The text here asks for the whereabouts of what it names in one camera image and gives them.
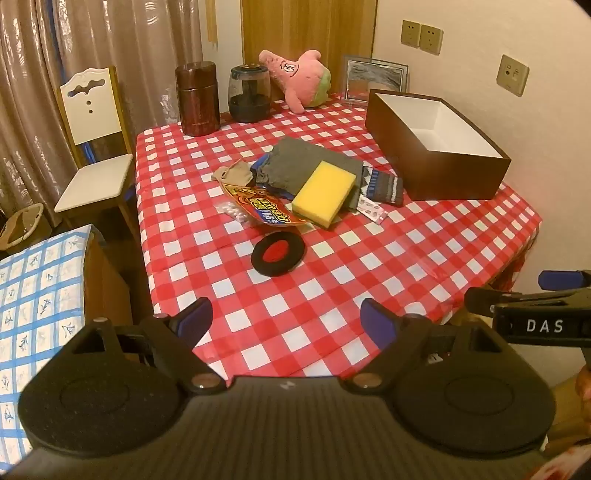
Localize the yellow sponge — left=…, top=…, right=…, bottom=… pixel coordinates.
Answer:
left=291, top=160, right=358, bottom=229

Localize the patterned knit sock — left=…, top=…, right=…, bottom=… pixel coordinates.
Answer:
left=360, top=166, right=406, bottom=206

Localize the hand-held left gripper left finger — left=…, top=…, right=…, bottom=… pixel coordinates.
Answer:
left=69, top=298, right=229, bottom=395

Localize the blue white checkered cloth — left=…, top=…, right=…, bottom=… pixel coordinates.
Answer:
left=0, top=224, right=100, bottom=467

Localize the beige curtain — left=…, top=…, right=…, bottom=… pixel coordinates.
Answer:
left=0, top=0, right=204, bottom=227

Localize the black and red round coaster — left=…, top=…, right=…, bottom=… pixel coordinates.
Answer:
left=250, top=231, right=305, bottom=278

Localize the red white checkered tablecloth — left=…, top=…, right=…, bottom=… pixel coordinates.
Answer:
left=135, top=97, right=542, bottom=384

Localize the grey cloth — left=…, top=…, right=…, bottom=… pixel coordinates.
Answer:
left=256, top=137, right=365, bottom=213

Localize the white wooden chair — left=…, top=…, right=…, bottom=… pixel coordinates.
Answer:
left=54, top=66, right=137, bottom=232

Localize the pink pill blister pack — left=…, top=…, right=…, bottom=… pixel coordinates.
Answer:
left=356, top=195, right=389, bottom=225

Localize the brown cardboard box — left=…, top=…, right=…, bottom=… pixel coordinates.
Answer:
left=365, top=89, right=512, bottom=201

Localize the pink starfish plush toy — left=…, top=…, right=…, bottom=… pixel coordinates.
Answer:
left=259, top=49, right=331, bottom=114

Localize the brown metal canister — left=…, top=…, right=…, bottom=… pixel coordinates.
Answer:
left=175, top=61, right=221, bottom=137

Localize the clear bag of white pills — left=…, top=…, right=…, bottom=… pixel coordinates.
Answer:
left=217, top=200, right=252, bottom=225

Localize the orange snack packet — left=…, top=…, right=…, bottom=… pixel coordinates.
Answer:
left=222, top=183, right=315, bottom=229

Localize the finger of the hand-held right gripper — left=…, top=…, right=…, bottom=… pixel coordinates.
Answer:
left=464, top=286, right=591, bottom=318
left=538, top=270, right=591, bottom=291

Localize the beige wall outlet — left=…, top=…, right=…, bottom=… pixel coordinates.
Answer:
left=496, top=54, right=530, bottom=97
left=401, top=19, right=422, bottom=48
left=419, top=24, right=444, bottom=56

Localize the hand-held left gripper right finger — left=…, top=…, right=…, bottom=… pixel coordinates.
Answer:
left=341, top=299, right=509, bottom=395

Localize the wooden door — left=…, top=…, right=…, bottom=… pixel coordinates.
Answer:
left=241, top=0, right=378, bottom=100

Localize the clear picture frame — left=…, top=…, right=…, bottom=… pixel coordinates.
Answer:
left=342, top=55, right=409, bottom=103

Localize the beige stocking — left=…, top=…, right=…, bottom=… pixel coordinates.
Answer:
left=212, top=159, right=254, bottom=188

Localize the dark glass jar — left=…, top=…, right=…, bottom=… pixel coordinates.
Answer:
left=228, top=65, right=271, bottom=123

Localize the woven basket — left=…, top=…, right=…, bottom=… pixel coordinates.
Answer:
left=0, top=203, right=44, bottom=252

